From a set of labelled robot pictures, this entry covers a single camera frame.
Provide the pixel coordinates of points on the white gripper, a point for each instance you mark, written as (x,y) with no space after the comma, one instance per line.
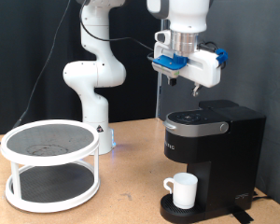
(202,67)

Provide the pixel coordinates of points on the black Keurig coffee machine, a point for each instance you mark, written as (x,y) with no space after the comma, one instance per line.
(227,155)

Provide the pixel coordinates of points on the white ceramic mug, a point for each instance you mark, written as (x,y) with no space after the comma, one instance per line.
(185,191)

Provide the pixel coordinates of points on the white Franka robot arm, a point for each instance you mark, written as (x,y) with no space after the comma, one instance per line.
(96,74)

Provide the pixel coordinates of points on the black curtain backdrop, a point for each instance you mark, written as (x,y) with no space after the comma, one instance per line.
(140,93)

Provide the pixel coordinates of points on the gray backdrop panel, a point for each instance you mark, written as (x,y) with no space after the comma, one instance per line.
(278,93)

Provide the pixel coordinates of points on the black tape strip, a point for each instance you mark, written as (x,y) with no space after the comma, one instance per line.
(242,217)

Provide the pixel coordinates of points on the white two-tier turntable shelf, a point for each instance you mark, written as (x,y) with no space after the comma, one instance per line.
(53,183)

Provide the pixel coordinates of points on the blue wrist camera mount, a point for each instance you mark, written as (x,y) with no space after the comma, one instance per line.
(171,63)

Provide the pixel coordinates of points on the vertical metal frame pole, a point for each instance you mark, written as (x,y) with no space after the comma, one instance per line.
(159,93)

